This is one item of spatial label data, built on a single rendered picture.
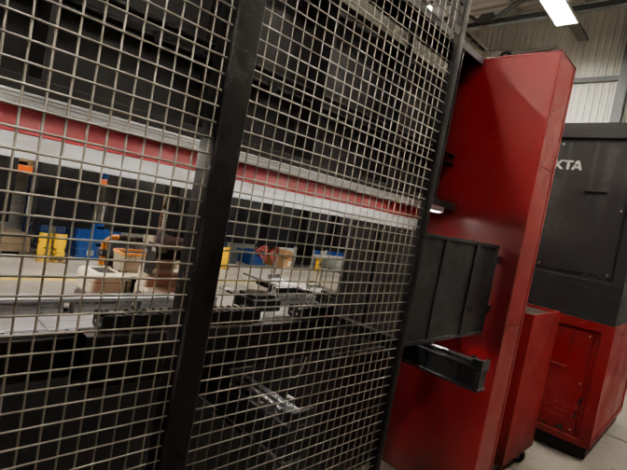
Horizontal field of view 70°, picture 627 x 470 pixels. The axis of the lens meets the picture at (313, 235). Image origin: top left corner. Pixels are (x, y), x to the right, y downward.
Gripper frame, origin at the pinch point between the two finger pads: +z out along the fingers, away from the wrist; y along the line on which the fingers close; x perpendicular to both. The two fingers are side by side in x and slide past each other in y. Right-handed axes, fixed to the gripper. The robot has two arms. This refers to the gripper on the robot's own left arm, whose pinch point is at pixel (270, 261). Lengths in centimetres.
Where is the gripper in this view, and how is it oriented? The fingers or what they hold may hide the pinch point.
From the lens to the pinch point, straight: 212.1
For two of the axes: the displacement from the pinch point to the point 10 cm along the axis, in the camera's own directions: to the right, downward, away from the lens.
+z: 2.1, 9.3, -3.1
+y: 6.8, 0.8, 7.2
